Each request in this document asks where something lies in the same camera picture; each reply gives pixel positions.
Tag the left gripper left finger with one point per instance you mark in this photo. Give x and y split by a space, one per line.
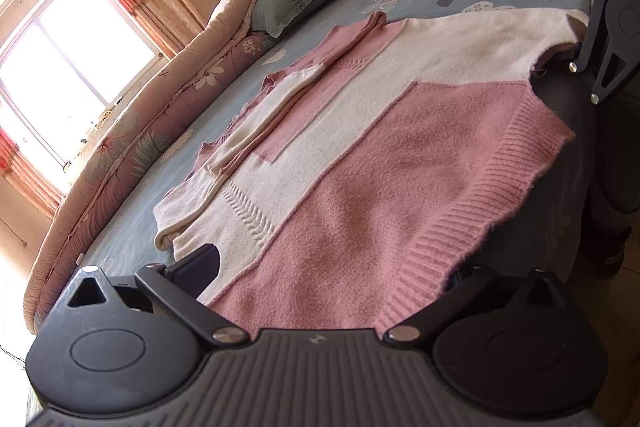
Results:
175 290

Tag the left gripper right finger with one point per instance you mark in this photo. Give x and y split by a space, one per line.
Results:
461 290

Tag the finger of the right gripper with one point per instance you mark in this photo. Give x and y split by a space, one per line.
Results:
600 56

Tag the pink and cream sweater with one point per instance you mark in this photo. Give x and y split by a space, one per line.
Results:
346 192

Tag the teal floral bed sheet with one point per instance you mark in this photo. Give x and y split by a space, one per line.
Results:
568 223

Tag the folded pink floral quilt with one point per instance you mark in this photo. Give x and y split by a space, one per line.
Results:
156 117

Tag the left striped curtain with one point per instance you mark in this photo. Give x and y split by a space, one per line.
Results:
26 179

